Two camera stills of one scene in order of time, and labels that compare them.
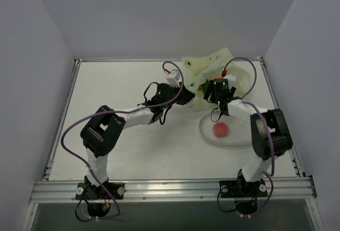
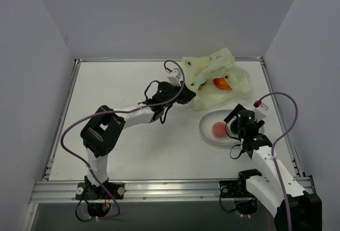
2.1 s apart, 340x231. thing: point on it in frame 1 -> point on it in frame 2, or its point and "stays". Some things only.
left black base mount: [99, 198] stays
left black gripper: [184, 96] stays
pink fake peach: [220, 129] stays
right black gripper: [215, 93] -> [234, 126]
